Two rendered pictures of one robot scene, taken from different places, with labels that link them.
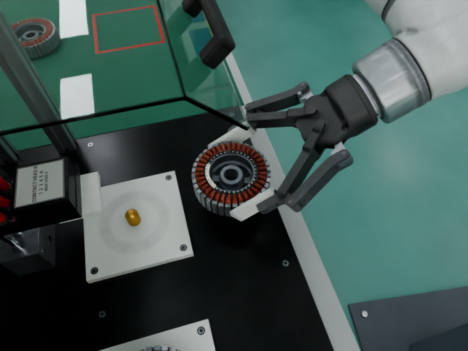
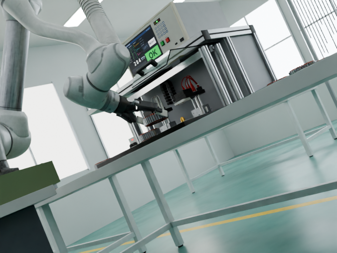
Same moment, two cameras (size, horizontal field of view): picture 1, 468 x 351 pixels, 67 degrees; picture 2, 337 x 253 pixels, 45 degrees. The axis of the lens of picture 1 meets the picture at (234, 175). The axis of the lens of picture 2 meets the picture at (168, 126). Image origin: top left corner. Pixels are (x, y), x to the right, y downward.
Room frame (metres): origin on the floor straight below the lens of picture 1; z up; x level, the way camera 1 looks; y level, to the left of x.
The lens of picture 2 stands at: (1.78, -0.82, 0.68)
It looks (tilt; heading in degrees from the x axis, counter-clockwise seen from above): 4 degrees up; 150
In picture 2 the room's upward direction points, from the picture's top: 23 degrees counter-clockwise
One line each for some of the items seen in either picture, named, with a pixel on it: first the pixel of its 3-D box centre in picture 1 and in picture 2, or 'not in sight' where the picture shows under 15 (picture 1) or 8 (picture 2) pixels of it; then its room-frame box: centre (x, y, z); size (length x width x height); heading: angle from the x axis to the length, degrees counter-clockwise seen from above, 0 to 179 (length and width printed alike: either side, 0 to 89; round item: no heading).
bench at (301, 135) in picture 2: not in sight; (248, 142); (-2.66, 2.82, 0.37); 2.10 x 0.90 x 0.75; 16
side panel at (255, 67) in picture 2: not in sight; (253, 66); (0.33, 0.59, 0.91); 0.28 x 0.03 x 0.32; 106
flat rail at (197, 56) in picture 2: not in sight; (160, 80); (0.10, 0.21, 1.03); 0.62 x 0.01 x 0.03; 16
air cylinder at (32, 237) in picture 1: (29, 240); (201, 112); (0.20, 0.29, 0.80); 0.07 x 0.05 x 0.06; 16
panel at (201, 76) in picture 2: not in sight; (188, 94); (0.06, 0.36, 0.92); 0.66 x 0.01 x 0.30; 16
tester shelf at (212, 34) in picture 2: not in sight; (183, 62); (0.04, 0.43, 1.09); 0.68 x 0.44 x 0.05; 16
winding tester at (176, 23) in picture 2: not in sight; (175, 40); (0.05, 0.43, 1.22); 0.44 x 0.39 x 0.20; 16
